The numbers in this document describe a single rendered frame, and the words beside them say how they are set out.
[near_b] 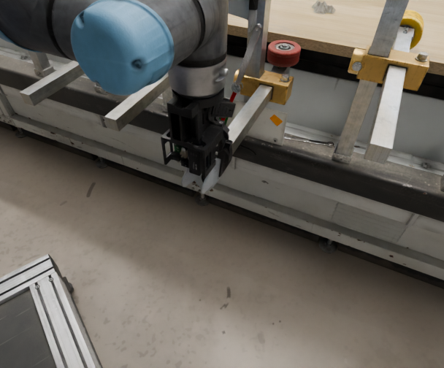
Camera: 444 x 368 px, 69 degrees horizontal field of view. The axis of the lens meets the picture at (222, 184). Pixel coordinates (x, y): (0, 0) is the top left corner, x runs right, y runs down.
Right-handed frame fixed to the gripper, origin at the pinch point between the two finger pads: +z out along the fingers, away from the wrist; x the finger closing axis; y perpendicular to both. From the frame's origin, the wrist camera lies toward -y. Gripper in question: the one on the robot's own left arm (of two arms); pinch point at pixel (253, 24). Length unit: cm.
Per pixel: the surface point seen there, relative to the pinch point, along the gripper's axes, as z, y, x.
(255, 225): 101, -7, -28
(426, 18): 11, -50, -39
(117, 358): 101, 40, 34
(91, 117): 46, 57, -30
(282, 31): 11.1, -7.8, -25.8
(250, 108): 15.1, -0.4, 5.4
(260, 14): 0.2, -1.2, -6.1
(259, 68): 11.6, -2.0, -5.9
